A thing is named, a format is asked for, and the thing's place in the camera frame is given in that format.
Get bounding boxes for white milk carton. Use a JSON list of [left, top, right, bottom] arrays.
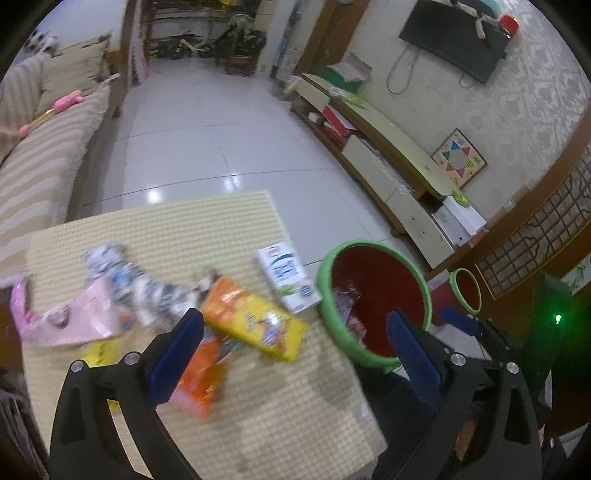
[[256, 242, 322, 315]]

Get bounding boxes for long tv cabinet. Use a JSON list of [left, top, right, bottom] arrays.
[[290, 74, 457, 270]]

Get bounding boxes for small green red bin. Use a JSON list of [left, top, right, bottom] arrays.
[[450, 268, 482, 316]]

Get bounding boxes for green red trash bin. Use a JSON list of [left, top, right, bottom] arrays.
[[315, 240, 433, 373]]

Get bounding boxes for beige sofa cushion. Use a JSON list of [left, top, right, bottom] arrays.
[[35, 39, 110, 116]]

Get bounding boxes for checkered yellow tablecloth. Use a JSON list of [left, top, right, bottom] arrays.
[[26, 191, 387, 479]]

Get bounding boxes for wall mounted television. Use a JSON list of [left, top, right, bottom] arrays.
[[399, 1, 510, 84]]

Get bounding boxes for baby stroller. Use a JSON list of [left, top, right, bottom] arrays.
[[212, 13, 267, 76]]

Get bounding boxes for white box by cabinet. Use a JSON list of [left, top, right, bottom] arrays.
[[433, 196, 486, 247]]

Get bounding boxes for striped beige sofa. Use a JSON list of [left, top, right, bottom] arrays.
[[1, 34, 122, 288]]

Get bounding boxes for chinese checkers board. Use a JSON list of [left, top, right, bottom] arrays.
[[432, 128, 487, 189]]

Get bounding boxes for pink box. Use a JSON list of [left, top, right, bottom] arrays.
[[27, 278, 122, 347]]

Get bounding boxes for panda plush toy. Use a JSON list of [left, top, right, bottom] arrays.
[[23, 29, 59, 56]]

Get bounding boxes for pink plastic wrapper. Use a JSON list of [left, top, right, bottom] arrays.
[[10, 276, 38, 342]]

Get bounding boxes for yellow tissue pack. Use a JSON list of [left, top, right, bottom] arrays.
[[79, 337, 122, 368]]

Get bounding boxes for orange plastic bag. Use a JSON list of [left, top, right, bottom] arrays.
[[170, 337, 225, 418]]

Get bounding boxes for green cardboard box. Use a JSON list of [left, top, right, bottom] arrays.
[[328, 52, 373, 93]]

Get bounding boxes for yellow orange snack box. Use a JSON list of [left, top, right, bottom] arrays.
[[201, 276, 305, 362]]

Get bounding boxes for balance bike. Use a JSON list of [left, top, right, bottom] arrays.
[[153, 32, 212, 60]]

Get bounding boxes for white printed paper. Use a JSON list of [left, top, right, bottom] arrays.
[[83, 242, 130, 286]]

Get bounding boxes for pink toy wand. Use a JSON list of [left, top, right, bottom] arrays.
[[18, 90, 85, 138]]

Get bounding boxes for television cable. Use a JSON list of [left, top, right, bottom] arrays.
[[386, 43, 421, 97]]

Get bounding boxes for patterned paper cup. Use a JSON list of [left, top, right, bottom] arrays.
[[131, 274, 198, 332]]

